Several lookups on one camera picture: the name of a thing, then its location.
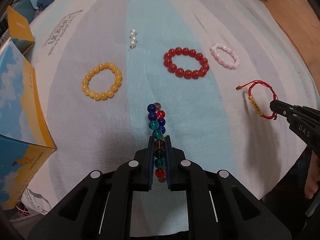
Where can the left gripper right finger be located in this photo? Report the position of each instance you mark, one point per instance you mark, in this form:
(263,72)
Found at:
(185,175)

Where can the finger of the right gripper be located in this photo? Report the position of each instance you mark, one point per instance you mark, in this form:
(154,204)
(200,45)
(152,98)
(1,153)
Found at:
(279,104)
(286,112)

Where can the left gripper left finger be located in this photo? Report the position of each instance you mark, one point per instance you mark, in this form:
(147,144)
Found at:
(135,175)

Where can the white pearl strand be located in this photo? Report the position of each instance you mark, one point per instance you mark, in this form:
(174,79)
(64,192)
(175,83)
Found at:
(133,38)

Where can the person's right hand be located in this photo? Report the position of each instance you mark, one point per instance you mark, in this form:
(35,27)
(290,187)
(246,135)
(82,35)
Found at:
(311,185)

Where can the blue yellow cardboard box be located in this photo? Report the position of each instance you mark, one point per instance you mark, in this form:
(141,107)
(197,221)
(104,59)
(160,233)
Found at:
(25,139)

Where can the teal suitcase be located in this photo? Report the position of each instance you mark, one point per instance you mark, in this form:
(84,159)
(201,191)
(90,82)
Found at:
(27,8)

